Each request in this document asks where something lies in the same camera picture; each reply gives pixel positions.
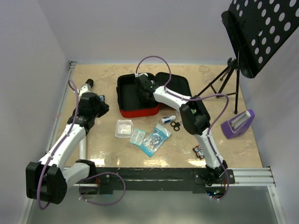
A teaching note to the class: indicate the blue owl toy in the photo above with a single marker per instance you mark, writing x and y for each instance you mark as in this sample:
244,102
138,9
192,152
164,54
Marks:
102,97

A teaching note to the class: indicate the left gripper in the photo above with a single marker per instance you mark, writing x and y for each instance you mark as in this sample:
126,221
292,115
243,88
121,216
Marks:
104,107

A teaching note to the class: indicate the white gauze pad packet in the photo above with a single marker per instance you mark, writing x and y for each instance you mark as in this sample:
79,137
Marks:
124,128

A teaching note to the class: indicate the black music stand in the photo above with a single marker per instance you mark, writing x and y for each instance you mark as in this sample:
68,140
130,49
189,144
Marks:
264,35

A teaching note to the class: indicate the red medicine kit case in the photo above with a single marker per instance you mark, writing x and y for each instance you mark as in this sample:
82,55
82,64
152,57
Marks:
130,104

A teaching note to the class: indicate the bandage plasters bag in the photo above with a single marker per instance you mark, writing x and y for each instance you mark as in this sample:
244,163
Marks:
137,137

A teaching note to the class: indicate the blue mask package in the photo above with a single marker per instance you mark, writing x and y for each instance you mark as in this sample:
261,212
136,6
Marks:
154,141

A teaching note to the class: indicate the brown owl toy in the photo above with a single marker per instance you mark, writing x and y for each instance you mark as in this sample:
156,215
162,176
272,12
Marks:
198,152

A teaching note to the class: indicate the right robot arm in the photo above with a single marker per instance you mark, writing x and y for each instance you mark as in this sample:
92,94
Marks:
195,119

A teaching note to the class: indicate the black handled scissors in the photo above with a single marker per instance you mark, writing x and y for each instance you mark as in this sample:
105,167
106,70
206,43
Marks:
176,125

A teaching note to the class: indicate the black microphone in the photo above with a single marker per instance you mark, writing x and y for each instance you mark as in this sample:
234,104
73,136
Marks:
88,84

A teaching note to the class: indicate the aluminium left rail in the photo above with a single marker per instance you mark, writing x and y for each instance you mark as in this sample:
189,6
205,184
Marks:
59,114

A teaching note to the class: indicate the white bandage roll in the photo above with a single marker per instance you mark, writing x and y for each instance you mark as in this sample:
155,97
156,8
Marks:
168,119

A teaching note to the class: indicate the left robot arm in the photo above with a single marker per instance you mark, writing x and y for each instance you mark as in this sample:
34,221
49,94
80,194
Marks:
47,180

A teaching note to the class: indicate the purple box device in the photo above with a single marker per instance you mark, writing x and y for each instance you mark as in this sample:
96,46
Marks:
238,125

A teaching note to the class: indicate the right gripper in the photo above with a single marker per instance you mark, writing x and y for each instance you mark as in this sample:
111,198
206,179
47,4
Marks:
143,99

